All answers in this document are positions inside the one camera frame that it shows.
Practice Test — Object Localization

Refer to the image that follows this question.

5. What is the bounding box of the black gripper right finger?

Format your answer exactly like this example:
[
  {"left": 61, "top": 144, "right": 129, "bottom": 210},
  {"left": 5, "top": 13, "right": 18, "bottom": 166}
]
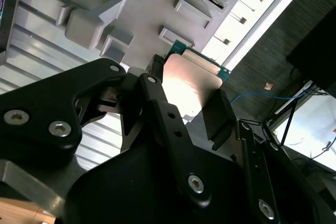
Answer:
[{"left": 201, "top": 89, "right": 326, "bottom": 224}]

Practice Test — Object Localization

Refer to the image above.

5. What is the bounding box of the silver CPU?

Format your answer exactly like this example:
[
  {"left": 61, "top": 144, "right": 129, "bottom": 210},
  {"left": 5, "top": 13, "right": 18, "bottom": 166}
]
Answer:
[{"left": 160, "top": 39, "right": 232, "bottom": 130}]

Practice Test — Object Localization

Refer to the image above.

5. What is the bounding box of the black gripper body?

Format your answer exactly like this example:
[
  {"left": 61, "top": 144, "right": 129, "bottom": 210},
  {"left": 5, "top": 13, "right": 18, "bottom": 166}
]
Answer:
[{"left": 64, "top": 129, "right": 254, "bottom": 224}]

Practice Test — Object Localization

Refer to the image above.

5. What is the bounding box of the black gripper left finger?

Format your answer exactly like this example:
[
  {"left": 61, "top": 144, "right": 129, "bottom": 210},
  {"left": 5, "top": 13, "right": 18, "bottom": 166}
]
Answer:
[{"left": 0, "top": 54, "right": 213, "bottom": 209}]

